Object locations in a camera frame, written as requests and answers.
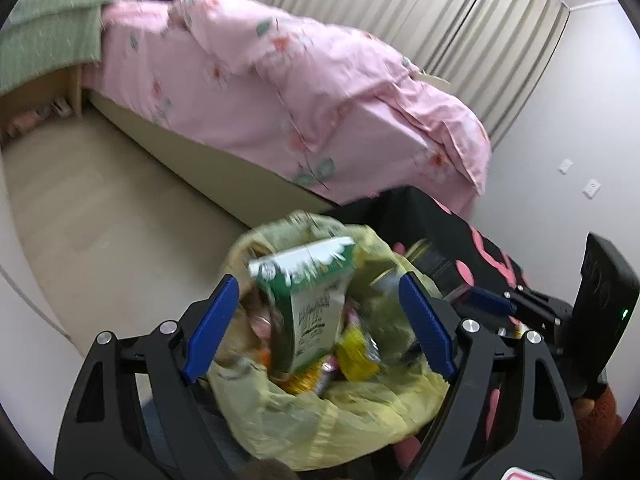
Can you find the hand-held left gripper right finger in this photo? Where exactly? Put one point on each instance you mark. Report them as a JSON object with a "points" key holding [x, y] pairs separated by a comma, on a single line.
{"points": [[430, 330]]}

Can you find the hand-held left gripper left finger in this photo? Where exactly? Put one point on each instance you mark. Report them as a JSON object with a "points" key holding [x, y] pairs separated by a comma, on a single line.
{"points": [[212, 330]]}

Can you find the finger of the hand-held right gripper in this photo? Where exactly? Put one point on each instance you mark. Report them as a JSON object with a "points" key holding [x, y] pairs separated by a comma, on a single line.
{"points": [[492, 302], [540, 300]]}

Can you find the dark striped packet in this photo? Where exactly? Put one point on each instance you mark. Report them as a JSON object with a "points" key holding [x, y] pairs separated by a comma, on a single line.
{"points": [[437, 265]]}

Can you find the green white carton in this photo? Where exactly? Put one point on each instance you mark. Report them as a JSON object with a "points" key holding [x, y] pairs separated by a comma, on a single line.
{"points": [[310, 320]]}

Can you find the yellow plastic bag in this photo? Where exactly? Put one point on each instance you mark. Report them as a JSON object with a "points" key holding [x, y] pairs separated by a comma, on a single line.
{"points": [[300, 425]]}

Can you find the person's right forearm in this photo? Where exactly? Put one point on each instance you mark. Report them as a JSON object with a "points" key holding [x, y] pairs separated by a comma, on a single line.
{"points": [[607, 410]]}

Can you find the person's right hand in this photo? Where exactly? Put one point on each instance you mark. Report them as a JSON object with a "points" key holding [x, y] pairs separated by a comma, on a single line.
{"points": [[583, 407]]}

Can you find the yellow packet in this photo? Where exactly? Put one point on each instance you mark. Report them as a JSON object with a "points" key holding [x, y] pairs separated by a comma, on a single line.
{"points": [[355, 355]]}

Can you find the black mat with pink spots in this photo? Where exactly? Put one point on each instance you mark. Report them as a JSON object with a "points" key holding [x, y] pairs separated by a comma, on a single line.
{"points": [[425, 220]]}

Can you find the olive bed base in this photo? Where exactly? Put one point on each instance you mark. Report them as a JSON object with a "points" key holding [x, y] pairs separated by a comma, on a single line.
{"points": [[200, 160]]}

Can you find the pink floral quilt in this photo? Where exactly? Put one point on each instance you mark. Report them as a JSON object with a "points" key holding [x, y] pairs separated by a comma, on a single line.
{"points": [[300, 85]]}

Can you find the beige pleated curtain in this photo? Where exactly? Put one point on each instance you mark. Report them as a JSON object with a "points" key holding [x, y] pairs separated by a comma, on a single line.
{"points": [[450, 20]]}

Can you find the wooden bedside shelf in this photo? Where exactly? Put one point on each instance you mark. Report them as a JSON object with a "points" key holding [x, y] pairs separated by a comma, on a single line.
{"points": [[65, 85]]}

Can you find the green blanket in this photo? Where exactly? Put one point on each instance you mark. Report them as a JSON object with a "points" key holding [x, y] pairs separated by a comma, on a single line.
{"points": [[45, 35]]}

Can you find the white wall outlet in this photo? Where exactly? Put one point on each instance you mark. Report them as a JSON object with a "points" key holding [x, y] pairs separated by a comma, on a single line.
{"points": [[592, 188], [565, 166]]}

